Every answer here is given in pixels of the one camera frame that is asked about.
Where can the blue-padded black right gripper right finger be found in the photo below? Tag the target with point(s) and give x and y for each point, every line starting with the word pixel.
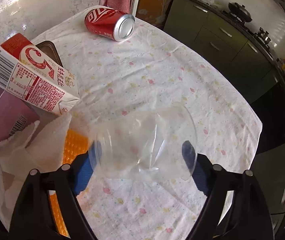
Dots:
pixel 235 207

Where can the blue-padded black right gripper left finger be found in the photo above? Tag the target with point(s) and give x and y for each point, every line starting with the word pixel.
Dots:
pixel 47 205

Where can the white paper towel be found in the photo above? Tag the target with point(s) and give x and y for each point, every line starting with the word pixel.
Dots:
pixel 27 150

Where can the orange foam net sleeve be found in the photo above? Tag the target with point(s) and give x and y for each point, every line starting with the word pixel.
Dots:
pixel 74 145

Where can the clear plastic cup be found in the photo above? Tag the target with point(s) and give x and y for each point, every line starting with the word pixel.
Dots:
pixel 147 146

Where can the red white milk carton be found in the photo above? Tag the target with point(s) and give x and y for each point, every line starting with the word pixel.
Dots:
pixel 29 74

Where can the red cola can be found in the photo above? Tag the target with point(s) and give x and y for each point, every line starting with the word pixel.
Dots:
pixel 111 23

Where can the green kitchen cabinets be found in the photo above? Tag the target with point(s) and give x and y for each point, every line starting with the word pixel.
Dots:
pixel 228 47

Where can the pink purple box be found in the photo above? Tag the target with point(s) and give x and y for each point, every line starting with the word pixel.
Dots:
pixel 15 115

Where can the black wok on stove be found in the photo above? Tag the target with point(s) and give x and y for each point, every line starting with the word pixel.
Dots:
pixel 240 11

